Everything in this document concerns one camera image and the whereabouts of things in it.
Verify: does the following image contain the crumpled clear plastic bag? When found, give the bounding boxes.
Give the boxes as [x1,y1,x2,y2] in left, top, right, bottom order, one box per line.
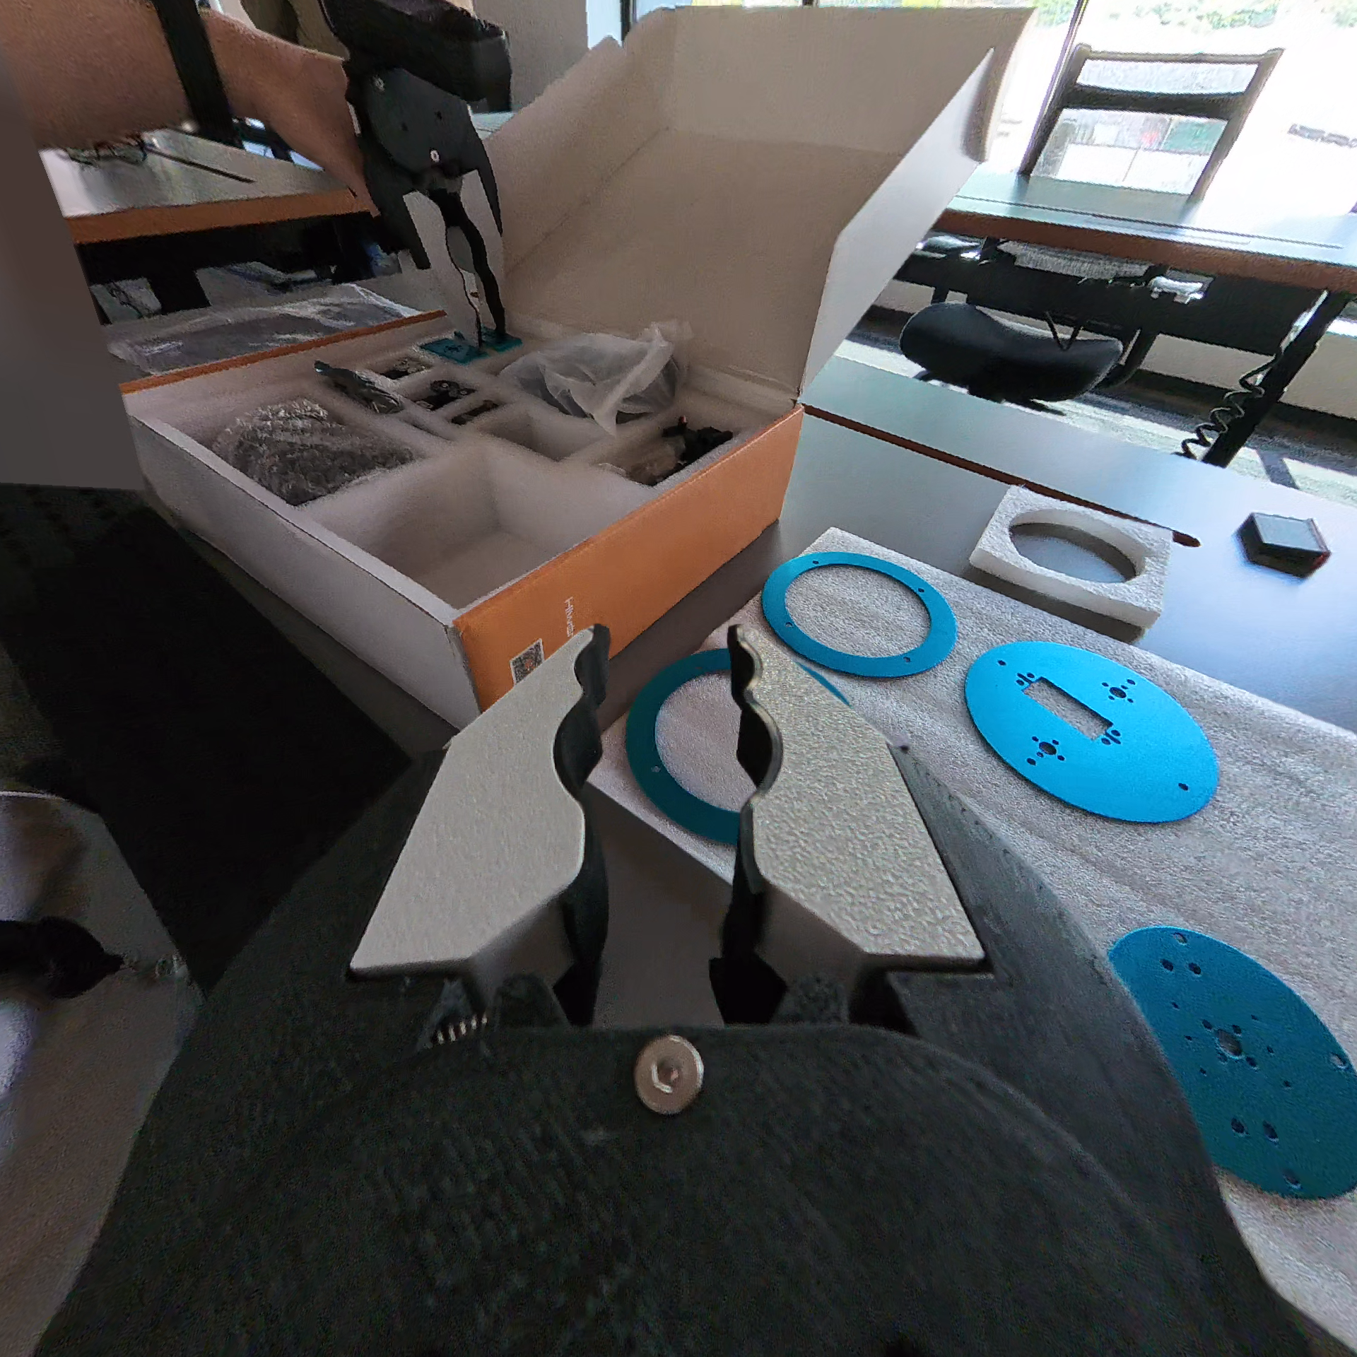
[498,323,691,434]

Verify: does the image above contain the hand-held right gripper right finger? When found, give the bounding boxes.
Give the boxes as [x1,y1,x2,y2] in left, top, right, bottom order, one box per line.
[708,625,989,1025]

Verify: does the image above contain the large bag of black parts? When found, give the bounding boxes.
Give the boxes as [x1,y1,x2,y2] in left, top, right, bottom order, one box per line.
[106,297,420,375]

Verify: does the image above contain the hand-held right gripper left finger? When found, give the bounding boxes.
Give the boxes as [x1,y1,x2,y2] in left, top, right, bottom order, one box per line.
[350,624,614,1024]

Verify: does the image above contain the shiny foil packet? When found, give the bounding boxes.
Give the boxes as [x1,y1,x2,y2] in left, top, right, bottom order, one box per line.
[312,358,406,415]

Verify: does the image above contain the blue disc with many holes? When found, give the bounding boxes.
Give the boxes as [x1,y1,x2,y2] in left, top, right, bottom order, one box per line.
[1108,924,1357,1201]

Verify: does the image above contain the white foam block round cutout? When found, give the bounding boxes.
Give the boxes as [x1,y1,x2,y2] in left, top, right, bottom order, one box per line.
[967,484,1175,640]

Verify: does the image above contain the large window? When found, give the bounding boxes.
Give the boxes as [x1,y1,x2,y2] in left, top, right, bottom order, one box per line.
[986,0,1357,214]

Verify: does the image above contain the black office chair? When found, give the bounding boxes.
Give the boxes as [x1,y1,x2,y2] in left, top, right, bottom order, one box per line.
[899,299,1127,412]

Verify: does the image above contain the grey desk with wooden edge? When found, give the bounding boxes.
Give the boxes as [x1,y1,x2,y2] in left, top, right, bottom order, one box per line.
[896,170,1357,468]
[40,127,375,310]
[191,354,1357,1357]

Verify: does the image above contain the black coiled cable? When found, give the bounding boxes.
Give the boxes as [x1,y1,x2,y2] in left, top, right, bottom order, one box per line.
[1175,361,1279,459]

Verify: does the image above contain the white foam sheet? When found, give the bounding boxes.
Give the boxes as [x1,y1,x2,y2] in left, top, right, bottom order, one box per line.
[589,527,1357,1342]

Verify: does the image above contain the blue disc with few holes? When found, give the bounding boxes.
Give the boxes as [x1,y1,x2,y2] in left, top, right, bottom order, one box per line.
[963,640,1221,824]

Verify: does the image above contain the person's white shirt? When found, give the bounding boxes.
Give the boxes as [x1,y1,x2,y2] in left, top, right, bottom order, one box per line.
[0,790,203,1357]

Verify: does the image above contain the small black box red label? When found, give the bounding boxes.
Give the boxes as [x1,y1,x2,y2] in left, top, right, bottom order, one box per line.
[1239,510,1332,578]

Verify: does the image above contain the blue metal ring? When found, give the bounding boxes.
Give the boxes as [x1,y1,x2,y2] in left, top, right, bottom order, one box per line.
[624,647,853,846]
[760,551,958,680]

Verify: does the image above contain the orange cardboard kit box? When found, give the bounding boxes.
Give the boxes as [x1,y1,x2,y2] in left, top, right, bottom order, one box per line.
[118,5,1035,733]

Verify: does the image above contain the black metal parts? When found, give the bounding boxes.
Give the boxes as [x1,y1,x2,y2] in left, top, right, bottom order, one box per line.
[625,416,735,478]

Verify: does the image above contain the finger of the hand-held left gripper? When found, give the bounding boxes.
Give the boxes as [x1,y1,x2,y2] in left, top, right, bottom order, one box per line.
[472,178,517,349]
[440,188,492,337]

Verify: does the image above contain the black frame chair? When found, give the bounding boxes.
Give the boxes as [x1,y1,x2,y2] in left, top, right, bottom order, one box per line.
[1016,43,1287,202]

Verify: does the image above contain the bubble wrap bag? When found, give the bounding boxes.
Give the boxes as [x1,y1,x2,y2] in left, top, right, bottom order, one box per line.
[209,397,418,507]

